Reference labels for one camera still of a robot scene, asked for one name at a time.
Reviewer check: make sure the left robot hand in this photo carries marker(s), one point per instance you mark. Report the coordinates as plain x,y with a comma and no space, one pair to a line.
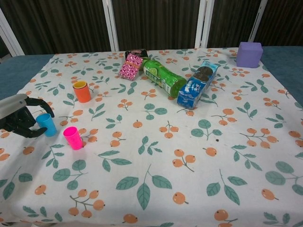
14,106

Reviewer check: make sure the light blue plastic cup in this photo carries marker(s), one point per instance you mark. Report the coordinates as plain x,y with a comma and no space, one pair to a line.
48,126

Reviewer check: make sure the pink plastic cup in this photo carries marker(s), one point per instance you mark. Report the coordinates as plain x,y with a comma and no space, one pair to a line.
73,139

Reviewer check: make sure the yellow plastic cup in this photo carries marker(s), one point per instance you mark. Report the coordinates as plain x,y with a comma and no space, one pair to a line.
80,84

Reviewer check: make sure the teal table cover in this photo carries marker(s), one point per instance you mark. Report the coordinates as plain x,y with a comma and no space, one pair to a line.
16,75

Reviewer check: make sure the orange plastic cup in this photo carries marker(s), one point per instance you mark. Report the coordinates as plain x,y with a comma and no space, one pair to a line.
82,95

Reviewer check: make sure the dark folding screen panel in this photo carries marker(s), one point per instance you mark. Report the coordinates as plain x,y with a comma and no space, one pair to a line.
232,21
156,23
59,23
284,21

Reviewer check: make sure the pink patterned box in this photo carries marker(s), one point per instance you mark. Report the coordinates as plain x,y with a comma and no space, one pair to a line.
130,68

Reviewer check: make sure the black snack packet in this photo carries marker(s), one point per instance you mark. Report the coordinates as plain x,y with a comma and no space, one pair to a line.
137,52

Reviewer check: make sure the floral white tablecloth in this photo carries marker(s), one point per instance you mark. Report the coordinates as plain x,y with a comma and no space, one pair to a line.
151,165

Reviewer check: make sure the green drink bottle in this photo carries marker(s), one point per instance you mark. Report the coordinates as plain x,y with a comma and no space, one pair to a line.
163,78

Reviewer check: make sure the blue cookie package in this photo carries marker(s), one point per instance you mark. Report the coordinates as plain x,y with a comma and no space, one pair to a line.
194,89

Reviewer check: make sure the purple foam cube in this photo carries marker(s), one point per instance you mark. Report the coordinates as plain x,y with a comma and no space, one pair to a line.
249,55

